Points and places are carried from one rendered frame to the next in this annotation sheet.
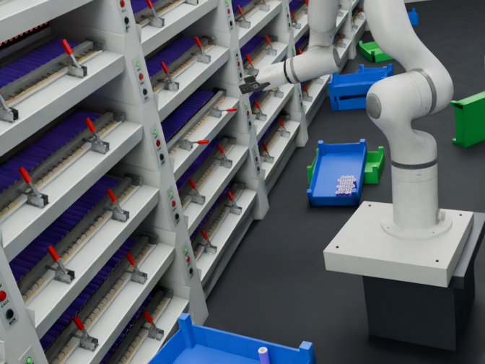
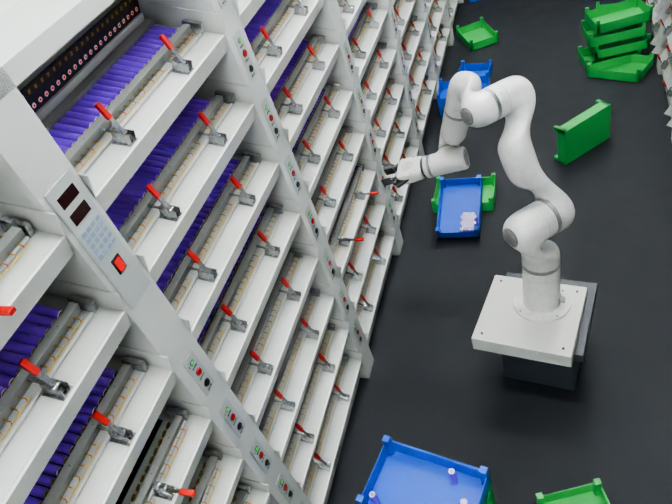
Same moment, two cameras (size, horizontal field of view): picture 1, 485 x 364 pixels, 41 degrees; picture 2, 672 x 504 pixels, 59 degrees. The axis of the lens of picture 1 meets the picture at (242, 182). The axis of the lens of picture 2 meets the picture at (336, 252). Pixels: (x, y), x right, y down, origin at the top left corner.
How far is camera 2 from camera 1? 0.74 m
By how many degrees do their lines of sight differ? 17
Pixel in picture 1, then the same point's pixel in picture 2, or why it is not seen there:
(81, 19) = not seen: hidden behind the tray
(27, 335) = (277, 466)
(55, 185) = (272, 346)
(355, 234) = (494, 317)
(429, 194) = (554, 289)
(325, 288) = (464, 330)
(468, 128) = (569, 149)
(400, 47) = (531, 186)
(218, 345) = (413, 454)
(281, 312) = (432, 355)
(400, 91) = (533, 228)
